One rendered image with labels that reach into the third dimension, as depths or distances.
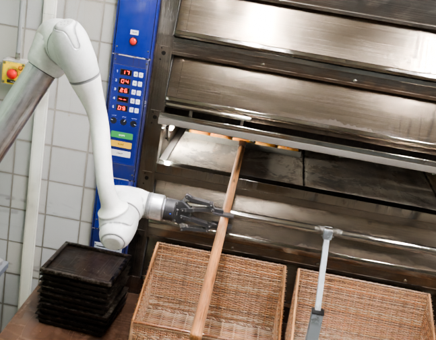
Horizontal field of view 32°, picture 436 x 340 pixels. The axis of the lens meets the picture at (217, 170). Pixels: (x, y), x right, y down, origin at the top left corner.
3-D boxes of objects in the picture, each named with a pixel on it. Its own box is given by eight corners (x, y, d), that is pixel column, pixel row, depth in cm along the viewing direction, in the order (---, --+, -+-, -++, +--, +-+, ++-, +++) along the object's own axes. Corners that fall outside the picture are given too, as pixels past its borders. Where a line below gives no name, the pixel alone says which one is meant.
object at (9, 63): (6, 80, 306) (8, 55, 303) (30, 84, 306) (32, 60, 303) (-1, 83, 299) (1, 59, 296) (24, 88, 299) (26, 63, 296)
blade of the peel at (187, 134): (300, 158, 351) (301, 152, 350) (183, 137, 354) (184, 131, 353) (299, 138, 385) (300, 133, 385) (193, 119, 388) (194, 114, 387)
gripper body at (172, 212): (168, 193, 260) (194, 198, 260) (164, 216, 263) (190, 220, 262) (164, 200, 253) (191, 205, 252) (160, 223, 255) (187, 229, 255)
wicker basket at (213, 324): (147, 298, 325) (155, 239, 317) (276, 322, 323) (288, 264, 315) (123, 357, 279) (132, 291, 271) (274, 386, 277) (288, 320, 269)
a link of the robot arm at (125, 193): (149, 209, 265) (141, 231, 254) (106, 201, 266) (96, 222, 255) (152, 183, 260) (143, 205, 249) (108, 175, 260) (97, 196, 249)
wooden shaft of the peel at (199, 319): (200, 346, 181) (201, 334, 180) (187, 343, 181) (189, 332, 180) (244, 152, 344) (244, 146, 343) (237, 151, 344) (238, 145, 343)
